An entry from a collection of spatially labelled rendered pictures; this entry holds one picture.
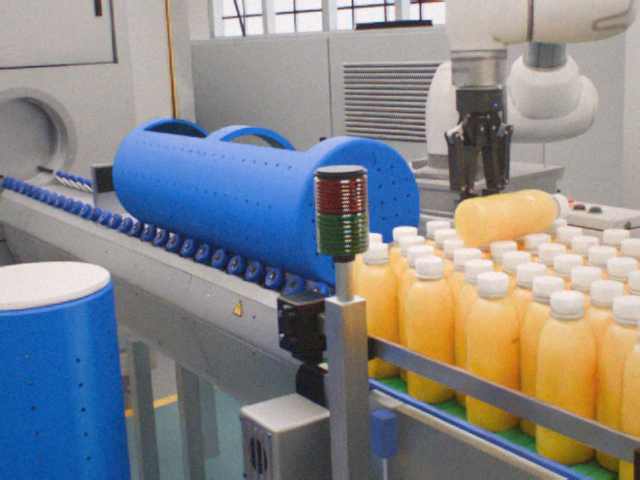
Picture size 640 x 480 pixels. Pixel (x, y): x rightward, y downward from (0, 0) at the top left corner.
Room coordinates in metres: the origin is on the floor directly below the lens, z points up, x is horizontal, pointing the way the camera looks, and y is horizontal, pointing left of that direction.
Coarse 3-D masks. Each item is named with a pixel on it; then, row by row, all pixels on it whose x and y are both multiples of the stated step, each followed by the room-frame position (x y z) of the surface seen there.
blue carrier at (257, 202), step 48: (144, 144) 2.21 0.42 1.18; (192, 144) 2.02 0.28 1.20; (240, 144) 1.87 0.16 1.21; (288, 144) 2.05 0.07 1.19; (336, 144) 1.64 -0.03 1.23; (384, 144) 1.69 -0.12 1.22; (144, 192) 2.14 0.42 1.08; (192, 192) 1.92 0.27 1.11; (240, 192) 1.76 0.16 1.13; (288, 192) 1.62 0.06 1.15; (384, 192) 1.69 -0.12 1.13; (240, 240) 1.79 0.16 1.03; (288, 240) 1.61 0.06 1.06; (384, 240) 1.68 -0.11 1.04
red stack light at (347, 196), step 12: (324, 180) 1.06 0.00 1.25; (348, 180) 1.06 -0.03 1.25; (360, 180) 1.06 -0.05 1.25; (324, 192) 1.06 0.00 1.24; (336, 192) 1.05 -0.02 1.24; (348, 192) 1.05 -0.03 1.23; (360, 192) 1.06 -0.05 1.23; (324, 204) 1.06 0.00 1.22; (336, 204) 1.05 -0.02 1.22; (348, 204) 1.05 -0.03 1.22; (360, 204) 1.06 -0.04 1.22
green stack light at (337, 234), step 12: (324, 216) 1.06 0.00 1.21; (336, 216) 1.05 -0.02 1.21; (348, 216) 1.05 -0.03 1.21; (360, 216) 1.06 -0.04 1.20; (324, 228) 1.06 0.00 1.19; (336, 228) 1.05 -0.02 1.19; (348, 228) 1.05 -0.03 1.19; (360, 228) 1.06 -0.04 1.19; (324, 240) 1.06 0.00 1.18; (336, 240) 1.05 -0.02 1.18; (348, 240) 1.05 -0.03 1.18; (360, 240) 1.06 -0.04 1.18; (324, 252) 1.06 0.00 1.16; (336, 252) 1.05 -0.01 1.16; (348, 252) 1.05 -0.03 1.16; (360, 252) 1.06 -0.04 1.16
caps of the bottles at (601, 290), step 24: (576, 240) 1.33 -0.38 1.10; (624, 240) 1.32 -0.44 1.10; (480, 264) 1.21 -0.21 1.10; (504, 264) 1.26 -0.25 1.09; (528, 264) 1.20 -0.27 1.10; (576, 264) 1.21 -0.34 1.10; (624, 264) 1.18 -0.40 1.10; (480, 288) 1.14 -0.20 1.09; (504, 288) 1.14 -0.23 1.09; (552, 288) 1.10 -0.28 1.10; (600, 288) 1.07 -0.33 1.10; (576, 312) 1.03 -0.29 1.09; (624, 312) 1.00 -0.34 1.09
